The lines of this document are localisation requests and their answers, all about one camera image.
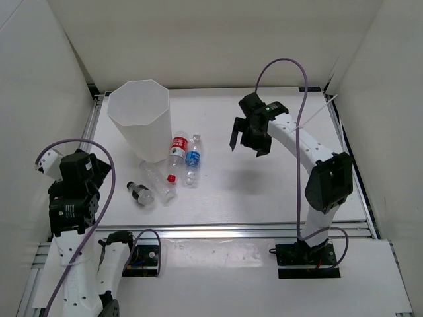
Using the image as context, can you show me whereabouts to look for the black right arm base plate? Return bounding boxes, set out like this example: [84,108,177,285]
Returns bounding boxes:
[269,241,341,279]

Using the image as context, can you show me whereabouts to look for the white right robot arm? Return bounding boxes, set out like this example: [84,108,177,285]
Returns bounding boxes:
[229,92,353,264]

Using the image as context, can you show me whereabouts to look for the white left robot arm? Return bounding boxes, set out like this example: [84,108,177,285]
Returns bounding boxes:
[36,148,139,316]

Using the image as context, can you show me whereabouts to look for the small black cap bottle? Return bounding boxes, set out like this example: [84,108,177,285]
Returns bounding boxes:
[126,182,155,207]

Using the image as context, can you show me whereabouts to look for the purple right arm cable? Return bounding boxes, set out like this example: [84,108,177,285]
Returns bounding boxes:
[255,58,350,273]

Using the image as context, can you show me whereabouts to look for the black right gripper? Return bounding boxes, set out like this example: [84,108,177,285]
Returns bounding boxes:
[230,117,272,157]

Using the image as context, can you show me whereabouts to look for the clear unlabeled plastic bottle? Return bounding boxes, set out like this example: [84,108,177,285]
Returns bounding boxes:
[139,161,177,205]

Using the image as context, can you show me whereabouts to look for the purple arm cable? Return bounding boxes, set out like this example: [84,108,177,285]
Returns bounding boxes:
[35,139,163,317]
[255,58,350,273]

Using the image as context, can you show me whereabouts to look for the white octagonal plastic bin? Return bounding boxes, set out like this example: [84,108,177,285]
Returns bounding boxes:
[107,79,172,163]

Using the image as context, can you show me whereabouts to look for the red label plastic bottle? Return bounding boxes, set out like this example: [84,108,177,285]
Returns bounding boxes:
[166,131,188,184]

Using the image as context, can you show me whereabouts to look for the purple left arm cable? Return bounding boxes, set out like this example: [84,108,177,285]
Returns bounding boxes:
[35,139,163,317]

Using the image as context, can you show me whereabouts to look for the white zip tie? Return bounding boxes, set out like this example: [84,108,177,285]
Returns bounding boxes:
[294,94,338,131]

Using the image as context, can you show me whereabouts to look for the blue label plastic bottle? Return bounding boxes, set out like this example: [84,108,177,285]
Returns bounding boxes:
[184,133,204,187]

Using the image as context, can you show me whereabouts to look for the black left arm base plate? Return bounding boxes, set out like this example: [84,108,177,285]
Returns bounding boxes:
[122,244,161,277]

